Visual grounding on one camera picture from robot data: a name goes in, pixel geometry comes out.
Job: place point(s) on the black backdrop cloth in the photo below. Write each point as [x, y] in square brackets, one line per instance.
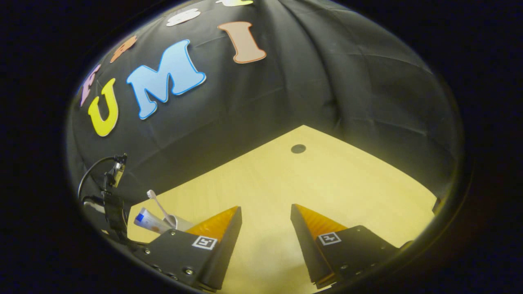
[327, 81]

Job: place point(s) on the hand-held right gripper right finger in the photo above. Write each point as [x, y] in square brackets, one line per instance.
[308, 249]

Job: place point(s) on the white toothbrush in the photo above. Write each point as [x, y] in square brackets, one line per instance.
[157, 203]

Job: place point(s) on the light wooden desktop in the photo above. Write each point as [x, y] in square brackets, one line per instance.
[327, 183]

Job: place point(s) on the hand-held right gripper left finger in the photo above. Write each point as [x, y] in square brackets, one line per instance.
[224, 253]

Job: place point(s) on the white toothpaste tube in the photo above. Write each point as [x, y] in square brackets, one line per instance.
[149, 222]

